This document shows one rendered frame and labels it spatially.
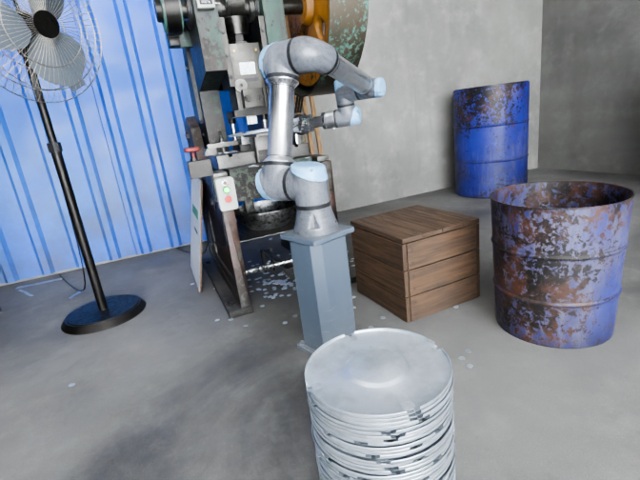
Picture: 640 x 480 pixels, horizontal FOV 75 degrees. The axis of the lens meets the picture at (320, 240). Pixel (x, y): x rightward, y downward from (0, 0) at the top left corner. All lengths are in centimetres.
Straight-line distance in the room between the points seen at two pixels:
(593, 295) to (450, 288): 51
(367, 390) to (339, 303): 67
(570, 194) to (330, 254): 95
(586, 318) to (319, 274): 86
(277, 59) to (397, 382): 108
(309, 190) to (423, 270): 59
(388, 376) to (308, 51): 103
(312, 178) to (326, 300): 41
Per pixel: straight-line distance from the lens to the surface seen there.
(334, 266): 139
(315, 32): 222
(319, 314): 143
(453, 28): 427
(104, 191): 321
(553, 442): 126
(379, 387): 82
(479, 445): 121
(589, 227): 145
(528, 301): 154
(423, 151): 402
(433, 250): 167
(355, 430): 79
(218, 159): 194
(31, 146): 324
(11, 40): 209
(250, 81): 206
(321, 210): 135
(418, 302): 170
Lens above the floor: 83
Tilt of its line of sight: 17 degrees down
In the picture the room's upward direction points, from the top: 7 degrees counter-clockwise
